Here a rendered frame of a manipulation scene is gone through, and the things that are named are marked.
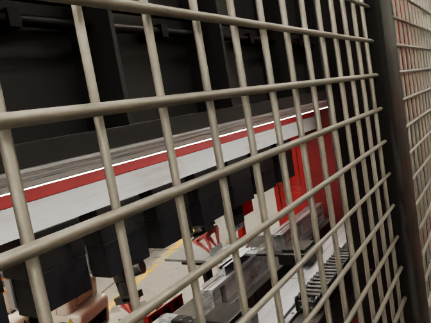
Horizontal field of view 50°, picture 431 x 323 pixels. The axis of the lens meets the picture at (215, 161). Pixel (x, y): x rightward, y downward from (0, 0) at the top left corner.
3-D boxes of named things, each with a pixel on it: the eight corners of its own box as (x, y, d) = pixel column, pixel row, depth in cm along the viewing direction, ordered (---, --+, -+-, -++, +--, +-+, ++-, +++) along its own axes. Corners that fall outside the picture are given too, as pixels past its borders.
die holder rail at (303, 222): (313, 220, 234) (310, 202, 233) (324, 220, 231) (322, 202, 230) (272, 256, 193) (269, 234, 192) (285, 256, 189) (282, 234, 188)
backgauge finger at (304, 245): (254, 251, 168) (253, 238, 167) (323, 253, 154) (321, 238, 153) (239, 263, 158) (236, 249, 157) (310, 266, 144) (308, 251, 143)
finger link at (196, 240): (224, 244, 171) (211, 223, 172) (214, 251, 165) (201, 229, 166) (212, 252, 174) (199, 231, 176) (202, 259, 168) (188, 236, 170)
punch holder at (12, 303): (68, 285, 107) (54, 216, 105) (93, 288, 102) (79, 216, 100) (11, 315, 94) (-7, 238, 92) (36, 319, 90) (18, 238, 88)
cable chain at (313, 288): (340, 257, 143) (338, 245, 142) (358, 258, 140) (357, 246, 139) (295, 312, 112) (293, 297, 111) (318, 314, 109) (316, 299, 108)
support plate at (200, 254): (191, 245, 187) (191, 243, 187) (247, 246, 173) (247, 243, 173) (164, 261, 172) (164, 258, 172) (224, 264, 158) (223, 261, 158)
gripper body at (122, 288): (131, 300, 168) (124, 281, 168) (114, 304, 173) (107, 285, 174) (143, 293, 173) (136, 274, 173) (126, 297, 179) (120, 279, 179)
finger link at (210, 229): (228, 241, 173) (215, 220, 174) (218, 248, 167) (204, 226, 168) (216, 249, 177) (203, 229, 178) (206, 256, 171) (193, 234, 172)
